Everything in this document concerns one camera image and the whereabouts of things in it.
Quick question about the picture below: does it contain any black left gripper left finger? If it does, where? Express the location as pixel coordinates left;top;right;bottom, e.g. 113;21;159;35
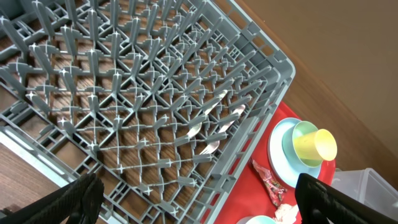
1;174;104;224

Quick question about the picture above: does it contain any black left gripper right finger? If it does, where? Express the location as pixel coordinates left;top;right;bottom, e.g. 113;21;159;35
295;173;397;224

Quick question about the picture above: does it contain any white napkin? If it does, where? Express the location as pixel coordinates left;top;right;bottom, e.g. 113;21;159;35
273;204;299;224

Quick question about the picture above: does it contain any light blue bowl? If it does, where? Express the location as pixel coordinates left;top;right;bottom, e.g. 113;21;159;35
236;215;276;224

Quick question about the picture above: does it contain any white plastic fork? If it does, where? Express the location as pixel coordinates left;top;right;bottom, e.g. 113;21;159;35
200;105;246;154

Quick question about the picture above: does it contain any white plastic spoon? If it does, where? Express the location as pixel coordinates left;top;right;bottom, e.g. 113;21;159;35
187;90;228;139

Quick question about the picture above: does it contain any grey dishwasher rack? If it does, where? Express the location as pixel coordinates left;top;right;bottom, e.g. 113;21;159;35
1;0;295;223

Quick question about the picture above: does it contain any red snack wrapper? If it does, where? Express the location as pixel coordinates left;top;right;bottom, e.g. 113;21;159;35
251;159;287;207

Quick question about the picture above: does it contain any clear plastic bin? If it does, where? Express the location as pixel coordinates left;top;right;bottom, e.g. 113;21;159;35
331;168;397;220

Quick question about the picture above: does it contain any light blue plate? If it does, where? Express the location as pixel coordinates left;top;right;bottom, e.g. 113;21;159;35
267;118;321;188

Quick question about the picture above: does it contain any yellow plastic cup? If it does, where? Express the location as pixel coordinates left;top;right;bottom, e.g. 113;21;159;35
293;129;337;161

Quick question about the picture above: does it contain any green bowl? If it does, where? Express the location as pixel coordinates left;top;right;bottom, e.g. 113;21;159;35
282;121;322;170

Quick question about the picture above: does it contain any red plastic tray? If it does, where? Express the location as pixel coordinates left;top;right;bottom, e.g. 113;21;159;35
200;101;337;224

